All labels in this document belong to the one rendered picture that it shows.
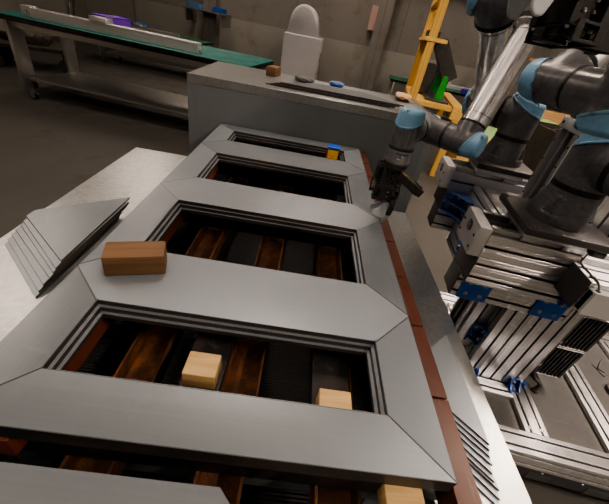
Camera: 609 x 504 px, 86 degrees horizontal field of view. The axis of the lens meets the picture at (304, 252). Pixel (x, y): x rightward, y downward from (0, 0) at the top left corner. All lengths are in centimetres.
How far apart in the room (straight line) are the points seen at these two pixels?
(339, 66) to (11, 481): 884
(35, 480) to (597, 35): 89
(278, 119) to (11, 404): 158
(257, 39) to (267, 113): 753
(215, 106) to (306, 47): 630
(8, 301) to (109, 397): 43
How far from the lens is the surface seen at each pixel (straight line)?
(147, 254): 78
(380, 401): 65
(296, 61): 815
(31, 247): 109
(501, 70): 111
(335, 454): 57
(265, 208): 107
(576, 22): 61
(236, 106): 188
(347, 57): 897
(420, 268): 130
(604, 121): 74
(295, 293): 76
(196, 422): 57
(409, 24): 897
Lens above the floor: 136
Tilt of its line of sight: 35 degrees down
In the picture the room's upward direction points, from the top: 12 degrees clockwise
